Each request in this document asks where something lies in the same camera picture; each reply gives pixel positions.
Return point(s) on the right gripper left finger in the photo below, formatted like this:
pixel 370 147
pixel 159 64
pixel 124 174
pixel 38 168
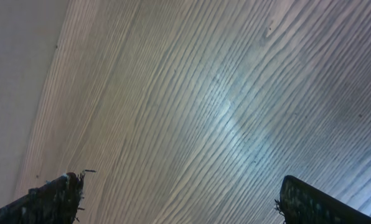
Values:
pixel 58 201

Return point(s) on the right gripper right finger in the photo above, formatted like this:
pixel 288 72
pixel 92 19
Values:
pixel 301 203

